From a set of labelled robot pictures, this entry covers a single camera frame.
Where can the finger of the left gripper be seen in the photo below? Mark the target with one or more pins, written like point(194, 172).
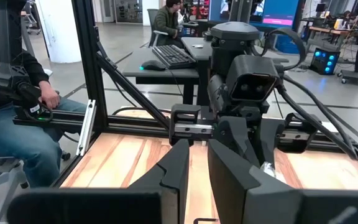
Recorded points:
point(272, 133)
point(235, 133)

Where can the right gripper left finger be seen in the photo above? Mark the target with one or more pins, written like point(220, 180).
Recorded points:
point(172, 174)

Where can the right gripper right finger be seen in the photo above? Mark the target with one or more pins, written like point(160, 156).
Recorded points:
point(244, 193)

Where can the toothbrush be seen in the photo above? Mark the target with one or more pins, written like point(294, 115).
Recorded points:
point(269, 172)

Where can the grey desk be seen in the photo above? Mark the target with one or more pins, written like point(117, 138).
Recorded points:
point(160, 73)

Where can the black computer mouse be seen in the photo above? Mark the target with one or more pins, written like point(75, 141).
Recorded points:
point(152, 65)

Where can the black keyboard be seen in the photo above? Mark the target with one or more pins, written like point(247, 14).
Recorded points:
point(174, 56)

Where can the pen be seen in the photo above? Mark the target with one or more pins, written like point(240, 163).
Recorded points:
point(197, 46)

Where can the computer tower blue lights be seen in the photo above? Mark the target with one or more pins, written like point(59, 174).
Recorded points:
point(325, 60)

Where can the dark office chair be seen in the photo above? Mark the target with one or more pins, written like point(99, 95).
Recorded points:
point(151, 25)

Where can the wooden desk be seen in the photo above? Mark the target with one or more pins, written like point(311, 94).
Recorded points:
point(331, 30)

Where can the monitor with blue screen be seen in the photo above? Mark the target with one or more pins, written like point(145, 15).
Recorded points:
point(280, 12)

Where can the person's hand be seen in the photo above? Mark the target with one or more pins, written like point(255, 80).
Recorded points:
point(50, 95)

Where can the white pillar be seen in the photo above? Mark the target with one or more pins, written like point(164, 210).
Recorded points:
point(61, 31)

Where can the grey office chair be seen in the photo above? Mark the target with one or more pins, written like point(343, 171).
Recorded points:
point(2, 174)

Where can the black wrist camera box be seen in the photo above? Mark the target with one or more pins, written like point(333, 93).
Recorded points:
point(252, 77)

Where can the silver aluminium bracket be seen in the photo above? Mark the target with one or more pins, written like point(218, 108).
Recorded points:
point(85, 127)

